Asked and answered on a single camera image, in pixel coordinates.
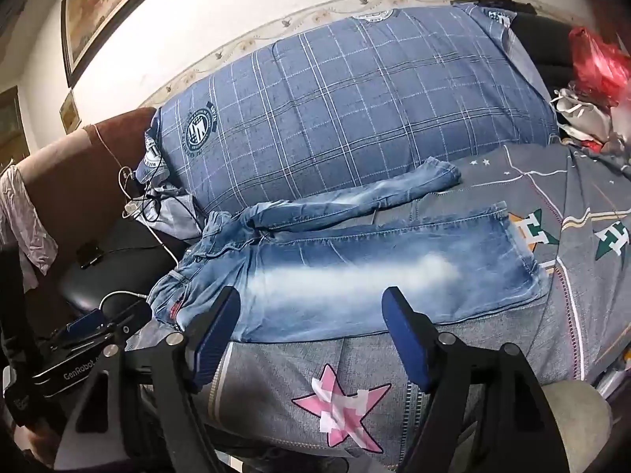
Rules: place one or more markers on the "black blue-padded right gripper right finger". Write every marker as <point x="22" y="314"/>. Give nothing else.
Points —
<point x="443" y="367"/>

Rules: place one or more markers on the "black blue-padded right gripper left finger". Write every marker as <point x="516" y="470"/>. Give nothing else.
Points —
<point x="181" y="365"/>

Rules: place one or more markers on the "light blue denim jeans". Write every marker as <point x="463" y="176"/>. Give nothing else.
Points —
<point x="316" y="268"/>

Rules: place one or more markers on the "black leather stool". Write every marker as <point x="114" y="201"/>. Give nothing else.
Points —
<point x="121" y="267"/>

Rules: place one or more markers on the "grey patterned bed sheet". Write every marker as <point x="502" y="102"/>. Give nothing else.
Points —
<point x="350" y="398"/>

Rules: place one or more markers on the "pink striped cloth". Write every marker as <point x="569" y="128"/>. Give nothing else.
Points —
<point x="21" y="227"/>

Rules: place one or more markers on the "brown upholstered headboard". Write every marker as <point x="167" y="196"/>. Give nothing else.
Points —
<point x="73" y="185"/>

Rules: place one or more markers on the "white crumpled clothes pile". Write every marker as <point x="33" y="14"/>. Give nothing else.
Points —
<point x="584" y="121"/>

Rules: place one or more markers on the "blue plaid pillow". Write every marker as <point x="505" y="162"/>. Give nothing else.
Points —
<point x="349" y="103"/>

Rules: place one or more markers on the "red plastic bag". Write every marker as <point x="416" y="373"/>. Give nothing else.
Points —
<point x="602" y="70"/>

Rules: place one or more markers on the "small framed wall picture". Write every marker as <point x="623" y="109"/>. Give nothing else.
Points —
<point x="69" y="114"/>

